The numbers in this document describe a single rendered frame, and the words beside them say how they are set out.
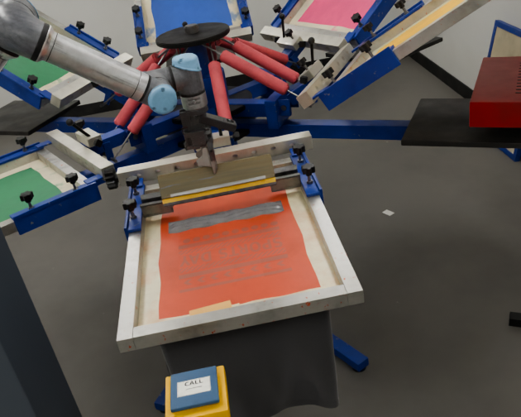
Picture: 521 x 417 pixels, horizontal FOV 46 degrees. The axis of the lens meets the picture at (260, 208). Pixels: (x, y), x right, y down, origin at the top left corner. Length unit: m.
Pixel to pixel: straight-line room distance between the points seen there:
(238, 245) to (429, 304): 1.42
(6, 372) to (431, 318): 1.80
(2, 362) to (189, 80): 0.95
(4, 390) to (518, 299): 2.16
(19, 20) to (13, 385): 1.01
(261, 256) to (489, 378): 1.27
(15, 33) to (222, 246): 0.77
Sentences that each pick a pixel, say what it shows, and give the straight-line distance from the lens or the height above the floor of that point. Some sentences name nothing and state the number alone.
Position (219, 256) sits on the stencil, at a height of 0.96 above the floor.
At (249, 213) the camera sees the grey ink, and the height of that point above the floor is 0.96.
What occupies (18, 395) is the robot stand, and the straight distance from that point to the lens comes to 1.98.
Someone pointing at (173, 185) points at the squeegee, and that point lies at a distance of 1.89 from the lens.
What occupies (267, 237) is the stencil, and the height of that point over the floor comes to 0.96.
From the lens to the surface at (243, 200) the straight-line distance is 1.96.
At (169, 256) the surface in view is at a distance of 1.76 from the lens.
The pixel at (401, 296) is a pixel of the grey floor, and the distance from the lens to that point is 3.01.
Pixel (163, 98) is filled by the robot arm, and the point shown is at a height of 1.40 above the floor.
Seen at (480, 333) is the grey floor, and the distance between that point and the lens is 2.83.
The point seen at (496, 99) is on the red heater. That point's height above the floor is 1.10.
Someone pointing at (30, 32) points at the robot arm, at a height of 1.62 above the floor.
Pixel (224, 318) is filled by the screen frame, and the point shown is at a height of 0.99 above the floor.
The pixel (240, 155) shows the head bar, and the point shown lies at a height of 1.02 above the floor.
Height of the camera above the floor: 1.89
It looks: 29 degrees down
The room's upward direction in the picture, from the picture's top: 10 degrees counter-clockwise
